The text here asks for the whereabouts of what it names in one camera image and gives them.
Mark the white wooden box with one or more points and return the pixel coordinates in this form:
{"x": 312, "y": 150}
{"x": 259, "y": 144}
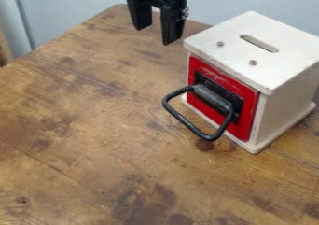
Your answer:
{"x": 265, "y": 62}

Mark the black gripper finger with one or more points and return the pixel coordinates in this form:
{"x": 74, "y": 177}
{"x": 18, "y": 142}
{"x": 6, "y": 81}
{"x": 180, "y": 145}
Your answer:
{"x": 140, "y": 12}
{"x": 173, "y": 13}

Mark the red drawer with black handle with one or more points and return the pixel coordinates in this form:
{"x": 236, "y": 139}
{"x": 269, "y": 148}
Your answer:
{"x": 220, "y": 97}

